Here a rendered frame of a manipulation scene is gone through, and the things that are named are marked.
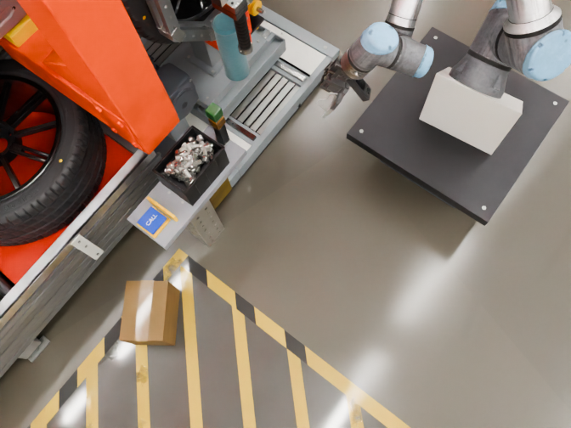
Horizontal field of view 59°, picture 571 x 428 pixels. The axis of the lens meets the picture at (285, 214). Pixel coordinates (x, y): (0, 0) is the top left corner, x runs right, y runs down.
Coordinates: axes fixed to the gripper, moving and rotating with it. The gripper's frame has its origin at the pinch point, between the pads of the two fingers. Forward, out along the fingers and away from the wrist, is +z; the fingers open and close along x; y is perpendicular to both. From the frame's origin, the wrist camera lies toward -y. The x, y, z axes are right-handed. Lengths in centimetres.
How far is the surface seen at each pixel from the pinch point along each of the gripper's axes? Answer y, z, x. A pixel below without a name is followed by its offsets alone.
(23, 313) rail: 67, 62, 89
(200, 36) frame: 45.8, 7.9, -6.8
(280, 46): 13, 47, -48
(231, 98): 25, 55, -18
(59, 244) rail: 64, 49, 64
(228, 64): 33.8, 11.6, -4.1
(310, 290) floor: -29, 49, 51
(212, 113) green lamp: 34.0, 3.9, 19.7
